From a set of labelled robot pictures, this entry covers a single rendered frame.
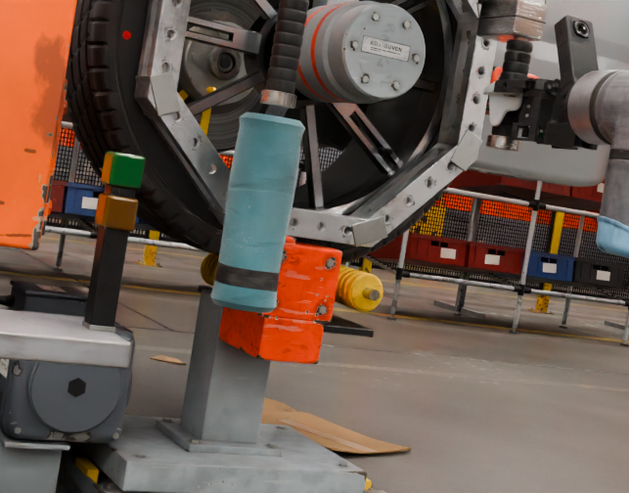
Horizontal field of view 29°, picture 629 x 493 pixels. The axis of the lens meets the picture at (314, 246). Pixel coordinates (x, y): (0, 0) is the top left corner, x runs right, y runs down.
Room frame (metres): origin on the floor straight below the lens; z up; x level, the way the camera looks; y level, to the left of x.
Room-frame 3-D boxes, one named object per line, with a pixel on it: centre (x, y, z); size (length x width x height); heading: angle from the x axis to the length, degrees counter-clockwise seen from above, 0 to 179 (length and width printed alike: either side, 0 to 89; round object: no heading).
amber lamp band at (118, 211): (1.44, 0.24, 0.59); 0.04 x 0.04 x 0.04; 27
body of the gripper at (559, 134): (1.57, -0.28, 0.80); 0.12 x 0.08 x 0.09; 27
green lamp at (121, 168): (1.44, 0.24, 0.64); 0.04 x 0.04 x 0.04; 27
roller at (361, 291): (1.95, -0.04, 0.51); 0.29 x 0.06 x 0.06; 27
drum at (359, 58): (1.74, -0.01, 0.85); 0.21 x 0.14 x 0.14; 27
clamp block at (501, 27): (1.70, -0.22, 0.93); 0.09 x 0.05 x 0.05; 27
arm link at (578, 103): (1.50, -0.32, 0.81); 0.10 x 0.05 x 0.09; 117
